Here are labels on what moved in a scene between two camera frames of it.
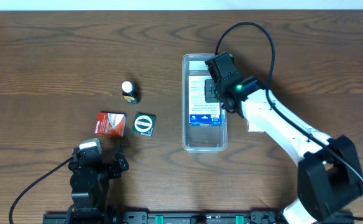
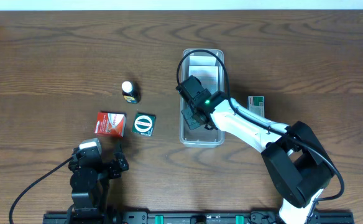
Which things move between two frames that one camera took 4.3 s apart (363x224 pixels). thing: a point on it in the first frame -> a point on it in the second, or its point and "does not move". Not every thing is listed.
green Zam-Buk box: (143, 124) does not move
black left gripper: (107, 168) does not move
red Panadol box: (111, 123) does not move
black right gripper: (211, 91) -> (193, 111)
